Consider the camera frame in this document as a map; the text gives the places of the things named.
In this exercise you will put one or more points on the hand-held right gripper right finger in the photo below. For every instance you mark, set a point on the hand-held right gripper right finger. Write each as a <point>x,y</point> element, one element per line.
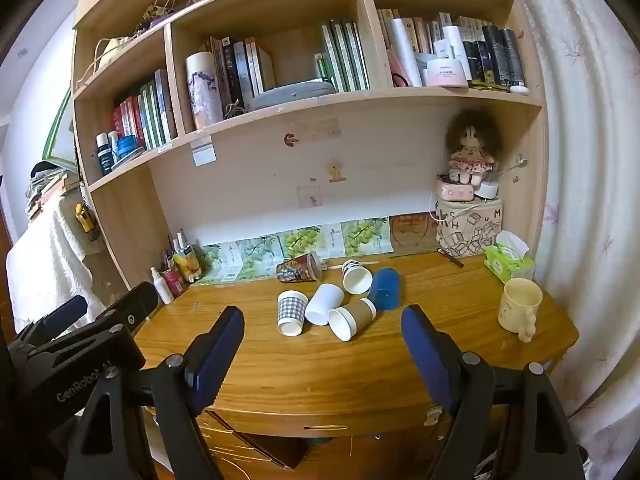
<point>425,355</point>

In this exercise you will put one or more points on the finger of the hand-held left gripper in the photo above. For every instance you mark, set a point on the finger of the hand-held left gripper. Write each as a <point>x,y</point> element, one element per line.
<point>132,305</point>
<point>62,315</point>

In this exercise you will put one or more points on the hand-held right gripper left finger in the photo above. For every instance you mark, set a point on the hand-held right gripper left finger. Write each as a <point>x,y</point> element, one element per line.
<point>220,352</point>

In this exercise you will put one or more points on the white plastic cup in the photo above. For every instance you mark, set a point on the white plastic cup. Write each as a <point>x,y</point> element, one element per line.
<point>324,302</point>

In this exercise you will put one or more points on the blue plastic cup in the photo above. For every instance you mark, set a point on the blue plastic cup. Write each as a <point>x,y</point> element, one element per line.
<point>385,287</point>

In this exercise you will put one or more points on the brown paper cup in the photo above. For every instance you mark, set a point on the brown paper cup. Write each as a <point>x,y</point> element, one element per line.
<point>354,316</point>

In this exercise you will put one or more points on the grey checked paper cup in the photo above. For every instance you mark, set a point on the grey checked paper cup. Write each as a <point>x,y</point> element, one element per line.
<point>292,310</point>

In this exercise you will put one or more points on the white black-print paper cup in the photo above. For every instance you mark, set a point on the white black-print paper cup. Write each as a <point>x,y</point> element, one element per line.
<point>356,277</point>

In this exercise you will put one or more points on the red patterned clear-lid cup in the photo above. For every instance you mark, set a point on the red patterned clear-lid cup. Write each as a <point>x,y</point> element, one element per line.
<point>297,269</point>

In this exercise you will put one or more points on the white spray bottle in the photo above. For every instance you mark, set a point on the white spray bottle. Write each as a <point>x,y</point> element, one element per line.
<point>162,287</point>

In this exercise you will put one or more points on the pink can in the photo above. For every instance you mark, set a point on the pink can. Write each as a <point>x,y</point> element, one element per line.
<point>175,280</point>

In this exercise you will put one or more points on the white lace cloth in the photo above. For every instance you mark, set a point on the white lace cloth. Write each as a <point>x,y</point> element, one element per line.
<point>50,260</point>

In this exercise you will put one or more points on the wooden bookshelf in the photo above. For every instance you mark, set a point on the wooden bookshelf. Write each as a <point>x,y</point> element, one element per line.
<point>125,220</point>

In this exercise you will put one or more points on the yellow toy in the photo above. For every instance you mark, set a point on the yellow toy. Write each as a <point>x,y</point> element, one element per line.
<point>84,217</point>

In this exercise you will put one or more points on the black pen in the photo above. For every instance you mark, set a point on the black pen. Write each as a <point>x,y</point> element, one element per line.
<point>450,257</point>

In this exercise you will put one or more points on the cream ceramic mug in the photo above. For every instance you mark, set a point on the cream ceramic mug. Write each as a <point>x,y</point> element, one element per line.
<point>517,305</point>

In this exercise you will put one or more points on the row of grape print cards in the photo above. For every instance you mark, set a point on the row of grape print cards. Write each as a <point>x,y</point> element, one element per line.
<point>260,250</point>

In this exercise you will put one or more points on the brown cardboard sheet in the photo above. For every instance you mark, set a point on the brown cardboard sheet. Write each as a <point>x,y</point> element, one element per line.
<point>412,232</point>

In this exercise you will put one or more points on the green tissue pack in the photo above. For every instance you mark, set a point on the green tissue pack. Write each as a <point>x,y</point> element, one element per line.
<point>507,262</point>

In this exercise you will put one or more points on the stack of books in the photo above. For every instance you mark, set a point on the stack of books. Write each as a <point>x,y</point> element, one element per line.
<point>45,185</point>

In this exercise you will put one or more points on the printed canvas bag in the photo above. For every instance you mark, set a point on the printed canvas bag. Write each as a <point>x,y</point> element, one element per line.
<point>467,230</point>

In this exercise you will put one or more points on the small black bottle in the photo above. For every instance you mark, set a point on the small black bottle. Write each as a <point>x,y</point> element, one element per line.
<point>104,152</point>

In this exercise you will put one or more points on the blue jar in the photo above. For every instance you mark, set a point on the blue jar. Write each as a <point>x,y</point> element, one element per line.
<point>127,144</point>

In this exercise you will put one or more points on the pink round box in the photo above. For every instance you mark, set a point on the pink round box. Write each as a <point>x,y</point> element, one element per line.
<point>454,190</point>

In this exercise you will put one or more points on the white paper label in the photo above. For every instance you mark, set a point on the white paper label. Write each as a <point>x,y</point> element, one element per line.
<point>202,152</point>

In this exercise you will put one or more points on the white round device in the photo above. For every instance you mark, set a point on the white round device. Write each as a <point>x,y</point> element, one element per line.
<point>487,190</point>

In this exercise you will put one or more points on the green framed picture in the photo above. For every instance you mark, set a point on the green framed picture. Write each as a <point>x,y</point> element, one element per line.
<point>60,132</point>

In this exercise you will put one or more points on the row of red green books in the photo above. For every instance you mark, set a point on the row of red green books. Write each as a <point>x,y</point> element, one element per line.
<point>145,110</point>

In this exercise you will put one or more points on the brown-haired rag doll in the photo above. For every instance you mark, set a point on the brown-haired rag doll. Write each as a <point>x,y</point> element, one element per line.
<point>470,142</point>

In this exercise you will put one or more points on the white floral thermos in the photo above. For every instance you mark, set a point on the white floral thermos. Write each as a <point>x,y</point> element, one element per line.
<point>204,92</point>

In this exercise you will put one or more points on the white floral curtain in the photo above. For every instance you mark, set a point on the white floral curtain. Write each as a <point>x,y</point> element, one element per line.
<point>575,160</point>

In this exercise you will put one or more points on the row of dark books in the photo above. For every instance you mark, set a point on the row of dark books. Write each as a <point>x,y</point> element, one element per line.
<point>240,70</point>

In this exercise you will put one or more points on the grey oval case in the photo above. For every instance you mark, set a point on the grey oval case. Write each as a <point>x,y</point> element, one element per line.
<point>292,94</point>

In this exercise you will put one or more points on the dried flower bunch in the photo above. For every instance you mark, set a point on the dried flower bunch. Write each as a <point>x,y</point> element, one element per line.
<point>150,12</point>

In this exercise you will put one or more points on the black cosmetic bottle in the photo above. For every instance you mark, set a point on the black cosmetic bottle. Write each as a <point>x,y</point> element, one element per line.
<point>495,52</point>
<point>515,55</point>

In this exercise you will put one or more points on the row of pale books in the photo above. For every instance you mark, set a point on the row of pale books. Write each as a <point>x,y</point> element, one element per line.
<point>405,45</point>

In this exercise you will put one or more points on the clear wall hook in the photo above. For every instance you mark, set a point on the clear wall hook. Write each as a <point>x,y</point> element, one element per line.
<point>308,196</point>

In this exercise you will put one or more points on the red wall sticker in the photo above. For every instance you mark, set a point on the red wall sticker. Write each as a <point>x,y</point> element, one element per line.
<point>290,139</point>

